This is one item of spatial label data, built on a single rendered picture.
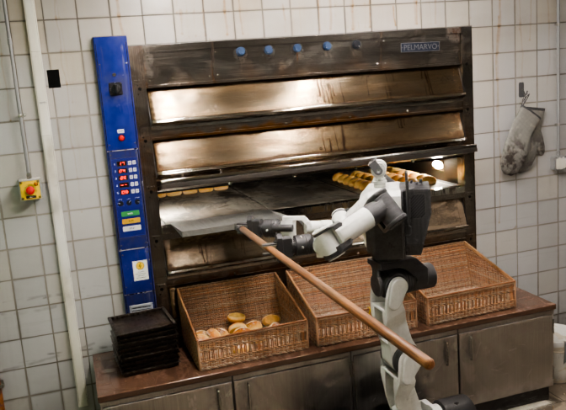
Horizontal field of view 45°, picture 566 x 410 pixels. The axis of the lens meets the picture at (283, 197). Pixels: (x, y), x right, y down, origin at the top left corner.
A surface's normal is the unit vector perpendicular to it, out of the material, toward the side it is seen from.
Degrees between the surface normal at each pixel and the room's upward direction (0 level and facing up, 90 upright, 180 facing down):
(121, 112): 90
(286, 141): 70
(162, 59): 90
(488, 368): 92
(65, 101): 90
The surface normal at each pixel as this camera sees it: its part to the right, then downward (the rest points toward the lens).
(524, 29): 0.31, 0.15
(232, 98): 0.26, -0.19
